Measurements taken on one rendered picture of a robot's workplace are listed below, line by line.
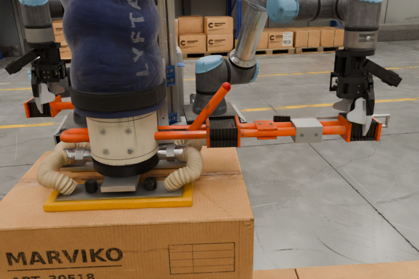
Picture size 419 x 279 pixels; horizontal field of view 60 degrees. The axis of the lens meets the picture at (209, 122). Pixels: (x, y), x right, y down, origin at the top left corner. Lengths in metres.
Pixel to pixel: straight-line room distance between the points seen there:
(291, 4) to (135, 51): 0.38
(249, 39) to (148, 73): 0.69
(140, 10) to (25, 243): 0.56
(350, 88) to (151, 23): 0.49
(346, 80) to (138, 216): 0.58
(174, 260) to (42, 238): 0.29
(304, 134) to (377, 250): 1.73
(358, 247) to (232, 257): 1.76
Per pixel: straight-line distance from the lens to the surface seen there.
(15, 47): 9.93
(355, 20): 0.92
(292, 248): 2.46
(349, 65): 0.94
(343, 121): 0.98
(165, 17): 1.62
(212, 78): 1.49
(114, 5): 0.79
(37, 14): 1.17
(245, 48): 1.46
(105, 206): 0.88
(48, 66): 1.19
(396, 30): 11.44
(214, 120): 0.95
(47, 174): 0.92
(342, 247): 2.54
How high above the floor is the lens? 1.55
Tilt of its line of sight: 21 degrees down
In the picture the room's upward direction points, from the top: 1 degrees counter-clockwise
